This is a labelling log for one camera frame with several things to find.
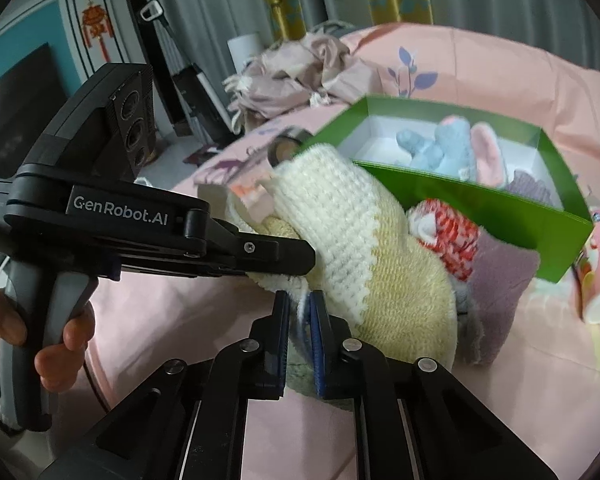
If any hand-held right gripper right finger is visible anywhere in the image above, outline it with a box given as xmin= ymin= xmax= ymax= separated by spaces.
xmin=307 ymin=290 xmax=561 ymax=480

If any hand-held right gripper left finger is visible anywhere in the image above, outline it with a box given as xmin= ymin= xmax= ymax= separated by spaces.
xmin=40 ymin=290 xmax=291 ymax=480

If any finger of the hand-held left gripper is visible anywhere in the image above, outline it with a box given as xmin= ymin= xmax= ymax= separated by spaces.
xmin=120 ymin=209 xmax=317 ymax=281

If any grey-green towel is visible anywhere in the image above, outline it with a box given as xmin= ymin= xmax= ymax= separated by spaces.
xmin=282 ymin=345 xmax=326 ymax=398

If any cream knitted hat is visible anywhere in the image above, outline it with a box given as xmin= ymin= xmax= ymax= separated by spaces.
xmin=222 ymin=142 xmax=461 ymax=396

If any red white patterned sock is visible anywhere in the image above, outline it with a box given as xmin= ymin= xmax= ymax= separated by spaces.
xmin=407 ymin=199 xmax=482 ymax=281

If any grey mauve towel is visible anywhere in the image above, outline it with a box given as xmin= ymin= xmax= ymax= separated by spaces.
xmin=452 ymin=232 xmax=542 ymax=367

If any green cardboard box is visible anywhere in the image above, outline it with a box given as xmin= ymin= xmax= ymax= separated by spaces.
xmin=300 ymin=94 xmax=595 ymax=283

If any person's left hand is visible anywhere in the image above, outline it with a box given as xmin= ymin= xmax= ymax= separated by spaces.
xmin=0 ymin=287 xmax=96 ymax=392

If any pink printed bedsheet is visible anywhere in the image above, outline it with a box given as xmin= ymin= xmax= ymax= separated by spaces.
xmin=87 ymin=22 xmax=600 ymax=480

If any black tape roll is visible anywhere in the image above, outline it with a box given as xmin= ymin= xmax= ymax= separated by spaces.
xmin=269 ymin=127 xmax=313 ymax=167

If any dark red floor mat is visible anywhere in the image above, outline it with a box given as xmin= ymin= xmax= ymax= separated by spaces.
xmin=184 ymin=145 xmax=226 ymax=166

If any upright vacuum cleaner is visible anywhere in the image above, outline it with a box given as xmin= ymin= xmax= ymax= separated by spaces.
xmin=139 ymin=0 xmax=237 ymax=147

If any crumpled pinkish grey blanket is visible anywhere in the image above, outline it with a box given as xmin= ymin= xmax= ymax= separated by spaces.
xmin=223 ymin=22 xmax=366 ymax=133

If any white cylinder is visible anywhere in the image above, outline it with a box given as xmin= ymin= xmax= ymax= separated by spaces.
xmin=227 ymin=33 xmax=262 ymax=73

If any blue plush rabbit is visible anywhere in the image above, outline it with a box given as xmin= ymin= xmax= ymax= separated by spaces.
xmin=396 ymin=116 xmax=511 ymax=188

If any lavender knitted cloth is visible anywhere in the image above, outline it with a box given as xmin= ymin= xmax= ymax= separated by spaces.
xmin=505 ymin=170 xmax=557 ymax=207

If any red knot wall ornament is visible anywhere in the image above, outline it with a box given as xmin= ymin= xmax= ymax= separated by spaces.
xmin=80 ymin=0 xmax=116 ymax=61

